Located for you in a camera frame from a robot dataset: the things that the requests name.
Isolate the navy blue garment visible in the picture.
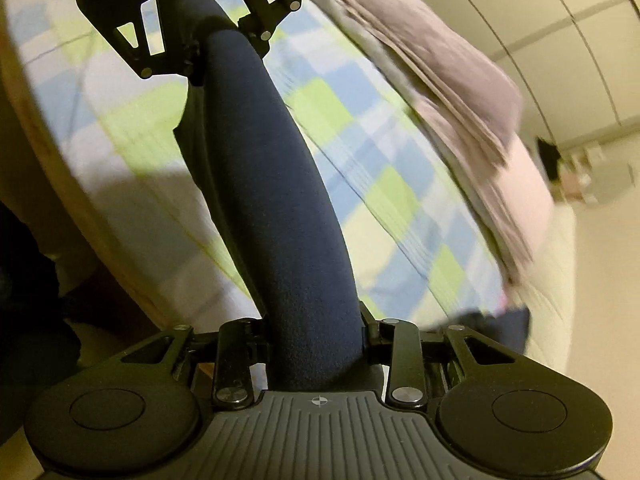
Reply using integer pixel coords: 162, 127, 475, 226
171, 0, 532, 391

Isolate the checkered blue green bedsheet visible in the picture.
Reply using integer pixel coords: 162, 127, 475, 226
1, 0, 504, 332

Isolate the pink folded quilt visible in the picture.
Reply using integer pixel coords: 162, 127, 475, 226
337, 0, 553, 284

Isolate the cream wardrobe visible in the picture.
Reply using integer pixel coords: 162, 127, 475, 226
423, 0, 639, 148

